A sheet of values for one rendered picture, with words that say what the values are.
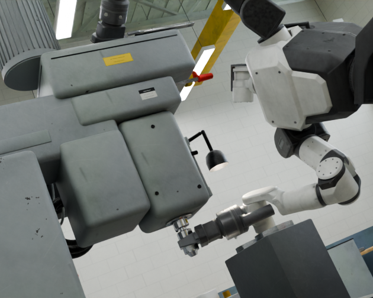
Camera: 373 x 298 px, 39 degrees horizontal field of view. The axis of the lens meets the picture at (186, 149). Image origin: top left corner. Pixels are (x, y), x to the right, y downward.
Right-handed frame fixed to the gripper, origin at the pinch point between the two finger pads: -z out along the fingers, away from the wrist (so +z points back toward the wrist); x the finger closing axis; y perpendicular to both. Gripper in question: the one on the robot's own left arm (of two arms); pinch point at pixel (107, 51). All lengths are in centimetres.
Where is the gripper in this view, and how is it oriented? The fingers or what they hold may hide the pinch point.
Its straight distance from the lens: 182.2
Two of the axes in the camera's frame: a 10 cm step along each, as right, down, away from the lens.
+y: -5.8, -5.3, 6.2
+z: 2.2, -8.3, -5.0
